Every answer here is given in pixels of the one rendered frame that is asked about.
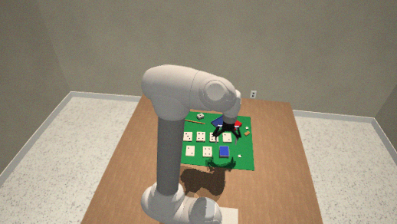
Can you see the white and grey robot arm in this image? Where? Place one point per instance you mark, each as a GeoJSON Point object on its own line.
{"type": "Point", "coordinates": [173, 91]}

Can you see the green felt mat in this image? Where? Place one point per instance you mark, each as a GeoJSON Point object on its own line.
{"type": "Point", "coordinates": [244, 146]}

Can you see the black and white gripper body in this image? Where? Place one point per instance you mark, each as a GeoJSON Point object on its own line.
{"type": "Point", "coordinates": [224, 125]}

